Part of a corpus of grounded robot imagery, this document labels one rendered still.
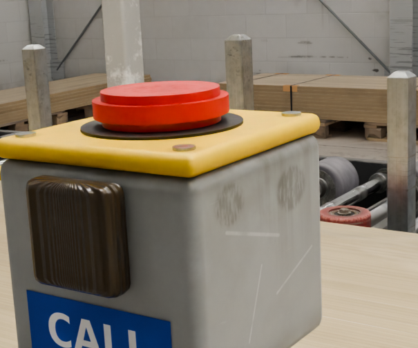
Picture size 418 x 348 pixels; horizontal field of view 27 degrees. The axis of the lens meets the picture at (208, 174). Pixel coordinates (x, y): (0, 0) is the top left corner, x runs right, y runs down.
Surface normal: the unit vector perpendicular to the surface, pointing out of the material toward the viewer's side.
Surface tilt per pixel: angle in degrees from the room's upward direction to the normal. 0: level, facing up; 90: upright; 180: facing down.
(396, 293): 0
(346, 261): 0
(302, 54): 90
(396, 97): 90
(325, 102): 90
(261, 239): 90
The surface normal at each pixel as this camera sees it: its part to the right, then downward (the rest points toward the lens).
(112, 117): -0.61, 0.20
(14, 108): 0.84, 0.08
